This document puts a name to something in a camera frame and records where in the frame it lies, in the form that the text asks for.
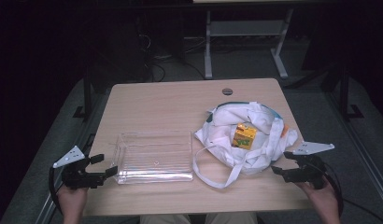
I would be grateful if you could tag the yellow juice carton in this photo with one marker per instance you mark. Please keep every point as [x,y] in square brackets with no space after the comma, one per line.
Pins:
[244,136]

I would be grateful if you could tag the white metal desk frame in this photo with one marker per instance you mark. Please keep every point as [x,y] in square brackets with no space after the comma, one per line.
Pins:
[245,28]

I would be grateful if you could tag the clear plastic tray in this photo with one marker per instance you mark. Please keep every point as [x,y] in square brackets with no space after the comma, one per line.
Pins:
[153,157]

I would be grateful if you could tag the person's left hand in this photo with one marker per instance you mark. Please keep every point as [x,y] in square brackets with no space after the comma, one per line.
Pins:
[72,199]

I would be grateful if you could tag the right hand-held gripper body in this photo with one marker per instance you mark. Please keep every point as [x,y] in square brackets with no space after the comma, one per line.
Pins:
[308,171]

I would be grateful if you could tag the white cloth bag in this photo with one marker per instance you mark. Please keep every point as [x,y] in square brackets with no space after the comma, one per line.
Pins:
[224,146]

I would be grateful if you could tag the black metal stand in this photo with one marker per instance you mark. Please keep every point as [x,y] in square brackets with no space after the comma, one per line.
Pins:
[345,93]
[87,93]

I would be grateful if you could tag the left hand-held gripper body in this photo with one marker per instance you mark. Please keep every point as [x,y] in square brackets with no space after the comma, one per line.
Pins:
[77,177]

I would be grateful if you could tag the person's right hand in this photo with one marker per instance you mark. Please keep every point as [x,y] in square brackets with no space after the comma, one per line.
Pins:
[320,199]

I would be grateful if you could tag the grey round table grommet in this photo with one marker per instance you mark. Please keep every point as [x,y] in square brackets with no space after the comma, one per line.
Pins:
[227,91]

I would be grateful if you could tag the orange item in bag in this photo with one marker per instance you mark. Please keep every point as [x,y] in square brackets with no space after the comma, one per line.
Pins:
[285,130]

